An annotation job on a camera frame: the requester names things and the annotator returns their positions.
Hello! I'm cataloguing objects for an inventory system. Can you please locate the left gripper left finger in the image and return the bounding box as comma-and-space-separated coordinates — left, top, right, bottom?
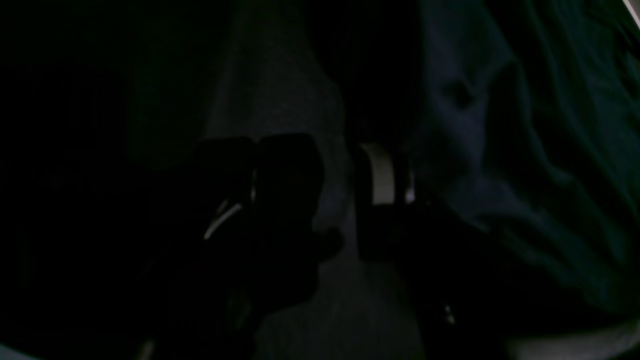
195, 134, 325, 281

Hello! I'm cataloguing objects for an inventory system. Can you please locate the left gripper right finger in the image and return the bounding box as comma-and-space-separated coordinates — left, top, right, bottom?
352, 142, 434, 261

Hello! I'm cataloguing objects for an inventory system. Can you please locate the dark grey t-shirt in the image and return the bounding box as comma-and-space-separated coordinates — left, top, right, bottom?
407, 0, 639, 317

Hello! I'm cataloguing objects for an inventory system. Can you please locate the black table cloth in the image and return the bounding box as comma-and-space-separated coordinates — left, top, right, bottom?
128, 0, 425, 360

